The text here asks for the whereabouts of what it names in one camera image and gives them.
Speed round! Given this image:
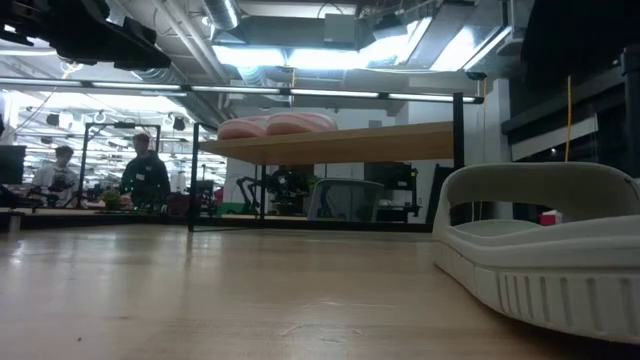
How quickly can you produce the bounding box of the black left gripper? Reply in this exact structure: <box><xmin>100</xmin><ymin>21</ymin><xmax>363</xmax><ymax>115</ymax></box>
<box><xmin>47</xmin><ymin>0</ymin><xmax>172</xmax><ymax>71</ymax></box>

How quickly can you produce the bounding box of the pink slide sandal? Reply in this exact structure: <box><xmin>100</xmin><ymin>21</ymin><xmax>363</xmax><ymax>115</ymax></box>
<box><xmin>263</xmin><ymin>112</ymin><xmax>339</xmax><ymax>137</ymax></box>
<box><xmin>217</xmin><ymin>116</ymin><xmax>274</xmax><ymax>141</ymax></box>

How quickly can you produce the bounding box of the grey slide sandal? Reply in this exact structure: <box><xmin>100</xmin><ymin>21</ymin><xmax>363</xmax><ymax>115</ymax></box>
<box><xmin>431</xmin><ymin>161</ymin><xmax>640</xmax><ymax>346</ymax></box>

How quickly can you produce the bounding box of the long linear light bar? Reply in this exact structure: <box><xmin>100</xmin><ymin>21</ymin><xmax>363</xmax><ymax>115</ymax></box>
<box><xmin>0</xmin><ymin>76</ymin><xmax>485</xmax><ymax>105</ymax></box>

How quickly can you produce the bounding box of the person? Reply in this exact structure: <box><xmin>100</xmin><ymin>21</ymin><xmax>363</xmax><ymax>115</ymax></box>
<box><xmin>119</xmin><ymin>132</ymin><xmax>172</xmax><ymax>211</ymax></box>
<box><xmin>32</xmin><ymin>144</ymin><xmax>81</xmax><ymax>209</ymax></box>

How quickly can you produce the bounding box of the dark background monitor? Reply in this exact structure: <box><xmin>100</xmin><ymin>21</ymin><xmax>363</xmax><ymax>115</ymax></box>
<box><xmin>0</xmin><ymin>144</ymin><xmax>27</xmax><ymax>186</ymax></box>

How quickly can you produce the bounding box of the small background potted plant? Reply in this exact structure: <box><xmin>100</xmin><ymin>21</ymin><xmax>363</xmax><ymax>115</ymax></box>
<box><xmin>101</xmin><ymin>188</ymin><xmax>125</xmax><ymax>212</ymax></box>

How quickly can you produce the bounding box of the bright ceiling light panel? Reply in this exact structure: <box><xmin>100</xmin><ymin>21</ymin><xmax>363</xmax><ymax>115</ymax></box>
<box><xmin>212</xmin><ymin>43</ymin><xmax>401</xmax><ymax>71</ymax></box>

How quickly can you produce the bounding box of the grey office chair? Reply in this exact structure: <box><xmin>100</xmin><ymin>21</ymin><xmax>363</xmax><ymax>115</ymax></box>
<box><xmin>306</xmin><ymin>178</ymin><xmax>386</xmax><ymax>223</ymax></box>

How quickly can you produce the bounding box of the black equipment cart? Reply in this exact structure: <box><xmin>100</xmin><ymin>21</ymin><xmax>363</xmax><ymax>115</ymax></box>
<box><xmin>363</xmin><ymin>162</ymin><xmax>422</xmax><ymax>224</ymax></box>

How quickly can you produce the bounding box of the red box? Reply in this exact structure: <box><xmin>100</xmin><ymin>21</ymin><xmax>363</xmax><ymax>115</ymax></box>
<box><xmin>538</xmin><ymin>209</ymin><xmax>564</xmax><ymax>227</ymax></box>

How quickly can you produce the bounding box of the black background rig frame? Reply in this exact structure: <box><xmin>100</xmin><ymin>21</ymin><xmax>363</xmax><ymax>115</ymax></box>
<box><xmin>78</xmin><ymin>121</ymin><xmax>162</xmax><ymax>211</ymax></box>

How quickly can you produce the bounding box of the round silver ventilation duct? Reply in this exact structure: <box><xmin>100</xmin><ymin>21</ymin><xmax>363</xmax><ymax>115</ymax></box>
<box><xmin>202</xmin><ymin>0</ymin><xmax>242</xmax><ymax>31</ymax></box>

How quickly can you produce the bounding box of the black metal table frame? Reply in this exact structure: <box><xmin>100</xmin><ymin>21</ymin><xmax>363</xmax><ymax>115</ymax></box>
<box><xmin>0</xmin><ymin>207</ymin><xmax>436</xmax><ymax>234</ymax></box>

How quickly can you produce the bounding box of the rectangular metal air duct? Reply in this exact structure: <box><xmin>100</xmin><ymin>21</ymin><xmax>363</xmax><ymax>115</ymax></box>
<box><xmin>213</xmin><ymin>13</ymin><xmax>374</xmax><ymax>51</ymax></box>

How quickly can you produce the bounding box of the wooden shelf with black frame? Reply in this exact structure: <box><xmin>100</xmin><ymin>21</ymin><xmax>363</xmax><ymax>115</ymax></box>
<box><xmin>187</xmin><ymin>91</ymin><xmax>467</xmax><ymax>234</ymax></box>

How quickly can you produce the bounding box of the yellow cable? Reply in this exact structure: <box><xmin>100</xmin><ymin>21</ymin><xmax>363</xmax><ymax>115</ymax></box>
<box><xmin>564</xmin><ymin>74</ymin><xmax>573</xmax><ymax>164</ymax></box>

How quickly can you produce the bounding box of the black rig post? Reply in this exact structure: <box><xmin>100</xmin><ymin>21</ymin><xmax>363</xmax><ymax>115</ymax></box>
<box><xmin>621</xmin><ymin>44</ymin><xmax>640</xmax><ymax>179</ymax></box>

